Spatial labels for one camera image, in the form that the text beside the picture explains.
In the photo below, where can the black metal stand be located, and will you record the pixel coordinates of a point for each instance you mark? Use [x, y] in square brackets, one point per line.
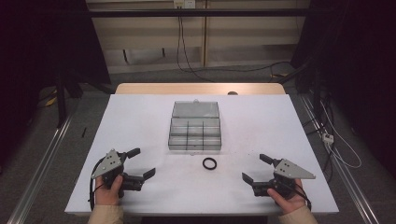
[61, 102]

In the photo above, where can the black horizontal bar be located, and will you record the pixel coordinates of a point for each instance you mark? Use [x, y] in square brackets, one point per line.
[199, 12]

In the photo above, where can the aluminium floor rail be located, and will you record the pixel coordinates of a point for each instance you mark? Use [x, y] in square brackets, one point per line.
[345, 174]
[40, 168]

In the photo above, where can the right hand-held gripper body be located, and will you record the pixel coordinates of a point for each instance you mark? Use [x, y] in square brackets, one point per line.
[289, 171]

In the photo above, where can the person's right hand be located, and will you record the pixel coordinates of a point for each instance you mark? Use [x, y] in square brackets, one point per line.
[289, 202]

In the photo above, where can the white power strip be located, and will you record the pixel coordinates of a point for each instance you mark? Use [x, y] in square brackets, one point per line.
[328, 138]

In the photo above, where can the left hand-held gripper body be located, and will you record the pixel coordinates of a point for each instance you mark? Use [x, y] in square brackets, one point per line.
[108, 164]

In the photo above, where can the clear plastic compartment box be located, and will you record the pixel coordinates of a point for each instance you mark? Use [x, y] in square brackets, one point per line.
[195, 129]

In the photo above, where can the black curtain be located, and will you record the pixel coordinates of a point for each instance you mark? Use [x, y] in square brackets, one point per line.
[355, 62]
[46, 43]

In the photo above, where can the white wall socket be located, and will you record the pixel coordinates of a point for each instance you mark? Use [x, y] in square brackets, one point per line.
[184, 3]

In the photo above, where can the white table cover sheet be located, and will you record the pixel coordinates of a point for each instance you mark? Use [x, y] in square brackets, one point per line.
[249, 130]

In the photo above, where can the person's left hand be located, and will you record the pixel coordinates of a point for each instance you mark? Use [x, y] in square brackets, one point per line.
[107, 195]

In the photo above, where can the small black floor piece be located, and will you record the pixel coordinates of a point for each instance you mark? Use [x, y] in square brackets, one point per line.
[83, 132]

